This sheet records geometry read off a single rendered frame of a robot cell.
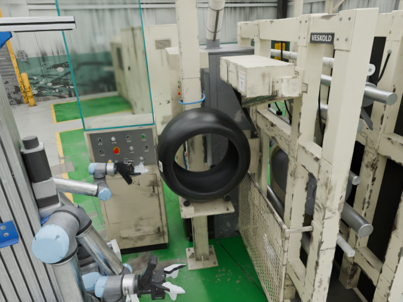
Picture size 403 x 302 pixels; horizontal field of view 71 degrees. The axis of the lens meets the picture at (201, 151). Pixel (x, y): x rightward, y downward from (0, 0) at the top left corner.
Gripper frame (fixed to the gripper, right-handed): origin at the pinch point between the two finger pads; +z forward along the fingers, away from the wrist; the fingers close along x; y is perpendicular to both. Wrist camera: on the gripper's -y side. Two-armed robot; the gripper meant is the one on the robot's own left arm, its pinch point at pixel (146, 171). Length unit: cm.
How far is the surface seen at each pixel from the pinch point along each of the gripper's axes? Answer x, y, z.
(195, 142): 28.1, 10.3, 35.1
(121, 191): 51, -45, -23
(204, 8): 1052, 183, 191
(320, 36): -42, 88, 76
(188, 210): -9.0, -24.7, 27.7
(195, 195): -12.8, -10.3, 31.1
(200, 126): -12.3, 35.4, 31.0
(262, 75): -34, 69, 56
